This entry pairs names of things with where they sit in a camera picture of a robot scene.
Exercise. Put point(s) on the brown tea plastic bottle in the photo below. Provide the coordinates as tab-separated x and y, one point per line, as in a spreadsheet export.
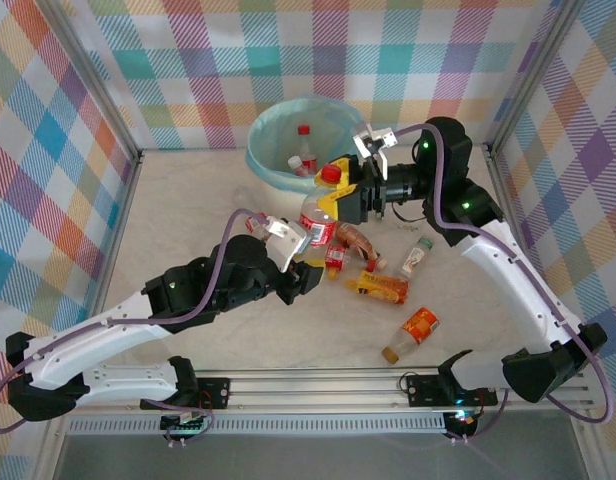
355	237

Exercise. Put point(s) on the aluminium frame post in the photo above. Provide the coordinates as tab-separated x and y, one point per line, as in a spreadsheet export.
533	80
95	85

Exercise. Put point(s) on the small golden scrap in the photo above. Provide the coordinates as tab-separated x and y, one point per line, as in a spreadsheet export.
407	227

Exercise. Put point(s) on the yellow bottle cap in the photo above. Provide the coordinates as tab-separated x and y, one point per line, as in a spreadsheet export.
333	274

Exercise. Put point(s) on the yellow orange juice bottle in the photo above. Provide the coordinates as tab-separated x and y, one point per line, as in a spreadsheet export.
383	290

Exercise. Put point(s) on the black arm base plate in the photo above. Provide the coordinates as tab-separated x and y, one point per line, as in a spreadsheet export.
420	390
215	392

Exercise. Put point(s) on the orange label bottle brown cap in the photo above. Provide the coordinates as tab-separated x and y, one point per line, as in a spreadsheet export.
420	325

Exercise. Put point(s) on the white label bottle green cap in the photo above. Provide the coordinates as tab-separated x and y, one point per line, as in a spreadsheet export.
413	257

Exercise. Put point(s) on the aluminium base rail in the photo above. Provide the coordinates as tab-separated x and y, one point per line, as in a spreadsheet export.
313	390

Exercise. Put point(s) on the white bin with blue liner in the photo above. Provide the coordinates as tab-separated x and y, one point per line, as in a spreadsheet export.
273	135

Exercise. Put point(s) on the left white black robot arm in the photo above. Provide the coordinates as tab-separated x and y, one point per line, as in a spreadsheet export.
88	345

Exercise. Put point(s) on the white plastic bin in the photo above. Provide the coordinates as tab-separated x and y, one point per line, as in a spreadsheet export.
285	205

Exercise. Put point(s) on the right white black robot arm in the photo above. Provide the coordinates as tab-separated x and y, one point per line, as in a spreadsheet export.
528	285

